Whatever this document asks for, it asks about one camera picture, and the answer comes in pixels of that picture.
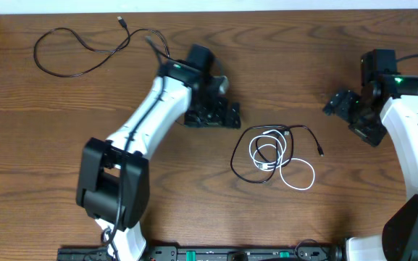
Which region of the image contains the black usb cable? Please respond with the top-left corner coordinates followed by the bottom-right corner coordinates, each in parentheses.
top-left (229, 124), bottom-right (325, 184)
top-left (33, 15), bottom-right (171, 79)

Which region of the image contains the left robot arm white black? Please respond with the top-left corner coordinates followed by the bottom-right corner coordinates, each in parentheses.
top-left (75, 44), bottom-right (241, 260)

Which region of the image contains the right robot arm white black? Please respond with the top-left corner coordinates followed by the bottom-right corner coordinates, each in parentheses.
top-left (323, 49), bottom-right (418, 260)

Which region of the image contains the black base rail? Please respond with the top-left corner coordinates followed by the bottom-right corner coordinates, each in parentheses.
top-left (57, 239), bottom-right (346, 261)

